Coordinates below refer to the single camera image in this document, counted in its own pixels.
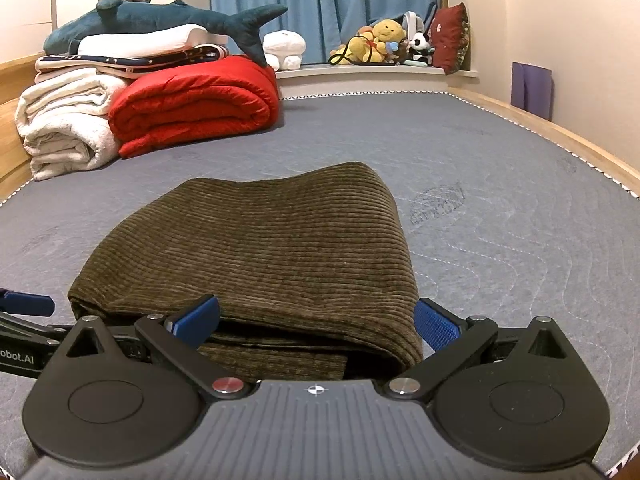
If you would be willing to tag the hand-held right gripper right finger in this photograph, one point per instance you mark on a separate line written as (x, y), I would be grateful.
(437, 322)

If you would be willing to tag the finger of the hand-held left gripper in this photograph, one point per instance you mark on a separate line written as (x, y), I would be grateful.
(35, 329)
(27, 303)

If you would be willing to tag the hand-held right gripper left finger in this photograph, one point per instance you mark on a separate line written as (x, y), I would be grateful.
(195, 316)

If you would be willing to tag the grey quilted mattress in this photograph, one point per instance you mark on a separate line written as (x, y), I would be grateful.
(500, 200)

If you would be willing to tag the white fleece blanket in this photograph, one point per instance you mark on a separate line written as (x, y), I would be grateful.
(65, 125)

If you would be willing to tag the red folded quilt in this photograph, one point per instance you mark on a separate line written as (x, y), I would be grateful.
(195, 105)

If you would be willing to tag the purple folder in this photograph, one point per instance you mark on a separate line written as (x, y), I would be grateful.
(531, 91)

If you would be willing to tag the navy patterned folded blanket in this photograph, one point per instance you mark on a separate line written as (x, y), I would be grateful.
(150, 60)

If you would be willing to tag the panda plush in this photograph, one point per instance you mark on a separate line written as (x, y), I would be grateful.
(420, 42)

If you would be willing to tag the white folded pillow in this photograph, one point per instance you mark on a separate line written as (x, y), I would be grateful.
(145, 39)

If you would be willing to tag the dark red cushion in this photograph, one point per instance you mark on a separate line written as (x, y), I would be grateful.
(450, 40)

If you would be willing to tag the white mushroom plush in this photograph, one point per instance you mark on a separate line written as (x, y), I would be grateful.
(284, 47)

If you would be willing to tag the yellow orange plush toy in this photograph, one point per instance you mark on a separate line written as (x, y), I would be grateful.
(359, 49)

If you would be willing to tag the yellow round-faced plush toy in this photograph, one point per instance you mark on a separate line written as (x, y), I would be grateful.
(389, 30)

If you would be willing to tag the white grey bunny plush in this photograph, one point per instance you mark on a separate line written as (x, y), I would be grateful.
(412, 21)

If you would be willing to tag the blue shark plush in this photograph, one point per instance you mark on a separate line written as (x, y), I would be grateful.
(150, 15)

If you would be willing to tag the blue curtain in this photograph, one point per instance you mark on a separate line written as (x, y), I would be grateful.
(320, 5)

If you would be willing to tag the wooden bed frame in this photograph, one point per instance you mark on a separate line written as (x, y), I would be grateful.
(550, 132)

